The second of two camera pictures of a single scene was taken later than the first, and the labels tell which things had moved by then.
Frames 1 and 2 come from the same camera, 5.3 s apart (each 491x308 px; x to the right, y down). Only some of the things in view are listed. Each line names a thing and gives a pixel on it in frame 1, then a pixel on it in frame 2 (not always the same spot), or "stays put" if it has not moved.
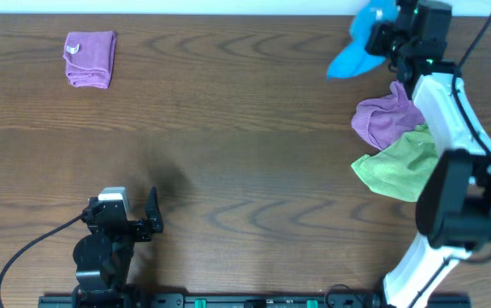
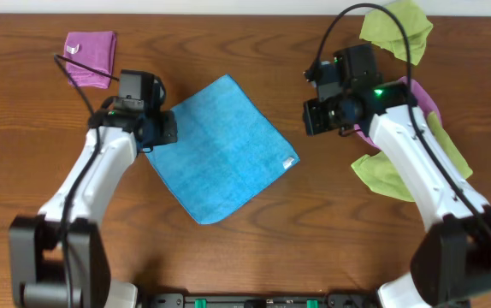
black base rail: [253, 301] stays put
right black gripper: [379, 38] → [315, 117]
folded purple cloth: [89, 58] stays put
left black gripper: [132, 228] → [165, 128]
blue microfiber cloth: [354, 58] → [225, 152]
